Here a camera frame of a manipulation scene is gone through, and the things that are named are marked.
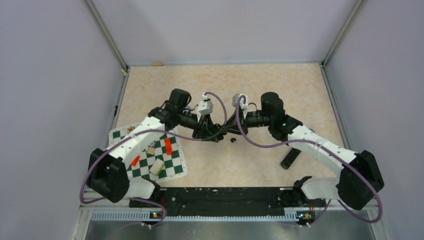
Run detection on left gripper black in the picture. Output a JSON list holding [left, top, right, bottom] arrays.
[[177, 108, 220, 142]]

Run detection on aluminium frame post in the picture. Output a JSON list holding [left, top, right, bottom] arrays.
[[83, 0, 129, 72], [321, 0, 368, 69]]

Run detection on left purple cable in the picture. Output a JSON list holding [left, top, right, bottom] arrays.
[[79, 91, 228, 229]]

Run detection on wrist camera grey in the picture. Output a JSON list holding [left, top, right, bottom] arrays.
[[196, 99, 214, 122], [232, 93, 249, 119]]

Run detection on wooden cork at wall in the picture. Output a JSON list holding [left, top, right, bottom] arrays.
[[152, 61, 163, 67]]

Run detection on green white chess mat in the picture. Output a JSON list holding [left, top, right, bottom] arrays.
[[127, 134, 188, 183]]

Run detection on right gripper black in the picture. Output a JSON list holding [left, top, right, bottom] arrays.
[[221, 107, 273, 136]]

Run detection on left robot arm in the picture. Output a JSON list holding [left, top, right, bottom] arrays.
[[79, 88, 217, 207]]

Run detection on aluminium frame post right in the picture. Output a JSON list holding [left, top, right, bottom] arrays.
[[321, 0, 368, 69]]

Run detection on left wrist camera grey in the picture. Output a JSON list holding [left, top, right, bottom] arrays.
[[196, 99, 214, 122]]

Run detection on orange rectangular block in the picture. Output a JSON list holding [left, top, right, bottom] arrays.
[[164, 138, 173, 156]]

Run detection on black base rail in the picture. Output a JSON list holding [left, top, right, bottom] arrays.
[[150, 187, 326, 217]]

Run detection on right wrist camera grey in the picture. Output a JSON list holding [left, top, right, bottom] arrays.
[[232, 93, 249, 119]]

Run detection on purple cable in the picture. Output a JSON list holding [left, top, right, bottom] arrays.
[[79, 91, 228, 229], [235, 95, 383, 229]]

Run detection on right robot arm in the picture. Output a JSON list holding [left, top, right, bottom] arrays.
[[231, 92, 385, 210]]

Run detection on wooden chess piece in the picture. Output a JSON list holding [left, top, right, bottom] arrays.
[[127, 126, 136, 134]]

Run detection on aluminium frame post left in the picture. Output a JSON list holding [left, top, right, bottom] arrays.
[[83, 0, 129, 72]]

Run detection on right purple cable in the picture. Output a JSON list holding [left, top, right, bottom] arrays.
[[235, 95, 383, 229]]

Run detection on small wooden cube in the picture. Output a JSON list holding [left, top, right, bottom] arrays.
[[146, 146, 156, 156]]

